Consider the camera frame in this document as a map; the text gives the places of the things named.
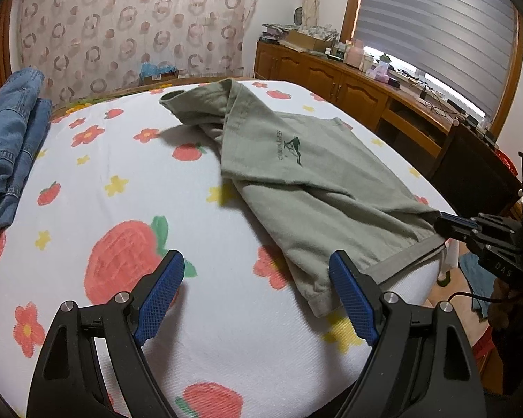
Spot floral mattress pad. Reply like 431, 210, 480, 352
51, 80, 179, 119

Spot blue plastic bag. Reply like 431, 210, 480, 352
139, 62, 178, 80

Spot black cable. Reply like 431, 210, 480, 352
445, 291, 494, 304

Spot black chair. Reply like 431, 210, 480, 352
429, 122, 523, 218

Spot pink container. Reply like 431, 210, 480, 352
345, 40, 367, 68

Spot open cardboard box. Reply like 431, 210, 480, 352
279, 30, 332, 53

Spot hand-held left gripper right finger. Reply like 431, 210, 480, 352
330, 250, 484, 418

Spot ring patterned wall cloth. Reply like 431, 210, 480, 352
15, 0, 262, 105

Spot small cardboard box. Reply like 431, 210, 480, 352
139, 74, 177, 86

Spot grey striped window blind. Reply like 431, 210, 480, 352
353, 0, 519, 118

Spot grey-green pants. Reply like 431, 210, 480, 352
159, 77, 446, 318

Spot strawberry flower printed blanket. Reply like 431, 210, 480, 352
0, 76, 447, 418

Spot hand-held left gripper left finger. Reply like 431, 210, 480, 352
26, 250, 186, 418

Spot folded blue jeans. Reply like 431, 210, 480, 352
0, 67, 53, 233

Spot wooden sideboard cabinet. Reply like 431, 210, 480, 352
253, 41, 463, 157

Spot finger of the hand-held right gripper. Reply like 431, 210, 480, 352
434, 211, 523, 241
466, 233, 523, 281

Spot blue cloth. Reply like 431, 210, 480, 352
459, 253, 494, 316

